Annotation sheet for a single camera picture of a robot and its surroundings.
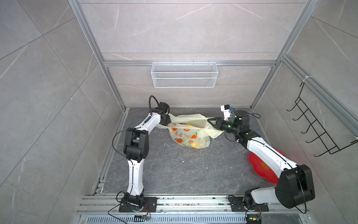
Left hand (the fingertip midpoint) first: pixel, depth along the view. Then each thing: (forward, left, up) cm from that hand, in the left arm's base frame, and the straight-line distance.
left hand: (166, 119), depth 102 cm
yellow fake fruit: (-2, -17, -3) cm, 17 cm away
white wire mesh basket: (+24, -14, +22) cm, 36 cm away
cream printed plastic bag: (-18, -17, +11) cm, 27 cm away
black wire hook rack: (-33, -76, +26) cm, 87 cm away
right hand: (-15, -26, +18) cm, 35 cm away
